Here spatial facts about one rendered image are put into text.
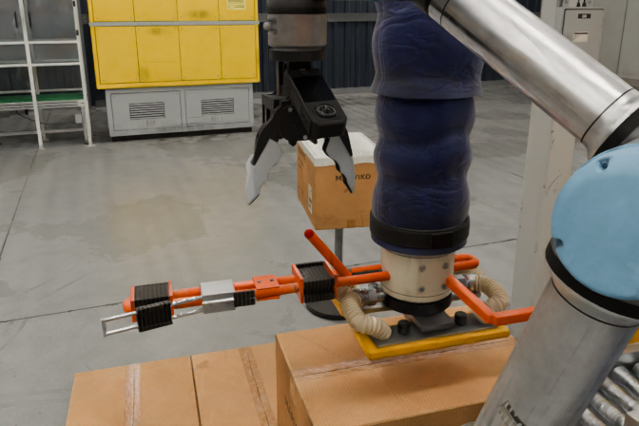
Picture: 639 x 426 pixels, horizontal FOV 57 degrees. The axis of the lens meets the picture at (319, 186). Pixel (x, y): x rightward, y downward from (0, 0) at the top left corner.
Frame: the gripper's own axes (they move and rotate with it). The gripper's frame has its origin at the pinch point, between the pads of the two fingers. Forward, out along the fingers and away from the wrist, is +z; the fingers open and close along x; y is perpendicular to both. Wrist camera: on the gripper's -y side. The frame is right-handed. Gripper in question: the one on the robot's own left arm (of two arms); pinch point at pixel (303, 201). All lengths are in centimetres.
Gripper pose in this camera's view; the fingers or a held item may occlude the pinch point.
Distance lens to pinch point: 80.1
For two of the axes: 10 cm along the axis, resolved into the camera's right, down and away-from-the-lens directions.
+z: 0.0, 9.6, 2.9
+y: -3.5, -2.7, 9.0
